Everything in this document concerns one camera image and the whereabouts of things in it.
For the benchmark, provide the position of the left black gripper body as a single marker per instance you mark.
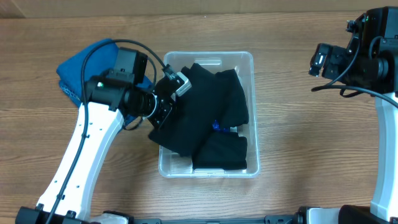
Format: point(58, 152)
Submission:
point(163, 112)

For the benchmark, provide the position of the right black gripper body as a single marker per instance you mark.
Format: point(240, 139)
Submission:
point(329, 66)

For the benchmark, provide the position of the blue sequin cloth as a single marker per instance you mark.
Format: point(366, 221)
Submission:
point(216, 127)

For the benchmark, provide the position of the black cloth long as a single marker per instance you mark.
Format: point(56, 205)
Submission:
point(236, 109)

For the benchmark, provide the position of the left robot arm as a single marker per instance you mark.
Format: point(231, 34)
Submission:
point(68, 197)

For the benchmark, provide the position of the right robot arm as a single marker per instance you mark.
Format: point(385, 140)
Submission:
point(367, 65)

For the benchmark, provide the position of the clear plastic container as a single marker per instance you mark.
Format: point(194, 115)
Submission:
point(172, 165)

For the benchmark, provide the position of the blue terry towel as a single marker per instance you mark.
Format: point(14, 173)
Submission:
point(71, 77)

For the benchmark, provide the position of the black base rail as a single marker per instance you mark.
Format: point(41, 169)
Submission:
point(205, 221)

